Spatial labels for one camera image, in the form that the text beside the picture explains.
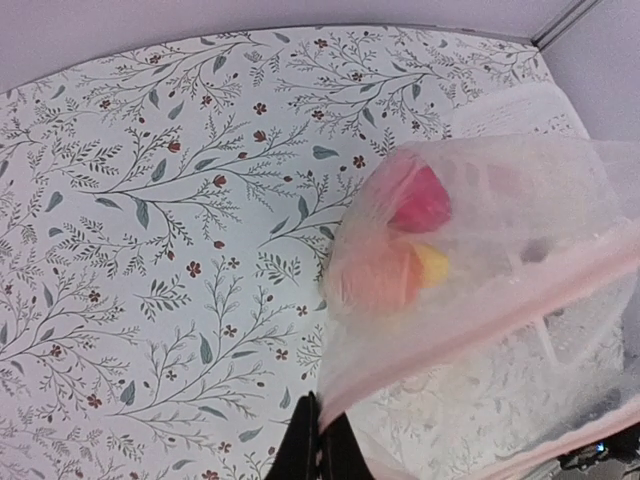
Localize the white perforated plastic basket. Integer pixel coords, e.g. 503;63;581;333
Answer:
454;84;639;366

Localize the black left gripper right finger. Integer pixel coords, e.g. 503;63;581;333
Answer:
322;414;374;480

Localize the orange toy pumpkin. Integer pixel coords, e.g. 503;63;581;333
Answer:
340;241;424;314

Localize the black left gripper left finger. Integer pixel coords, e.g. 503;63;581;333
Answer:
265;392;320;480

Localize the floral patterned tablecloth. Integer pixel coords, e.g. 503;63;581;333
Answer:
1;26;551;479

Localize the red toy bell pepper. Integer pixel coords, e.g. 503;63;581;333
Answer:
389;166;452;234

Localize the clear zip top bag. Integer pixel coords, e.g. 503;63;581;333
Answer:
318;139;639;479

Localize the aluminium corner post right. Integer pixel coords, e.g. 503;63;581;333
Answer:
531;0;601;51

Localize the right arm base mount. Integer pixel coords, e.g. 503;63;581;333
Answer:
559;387;640;474

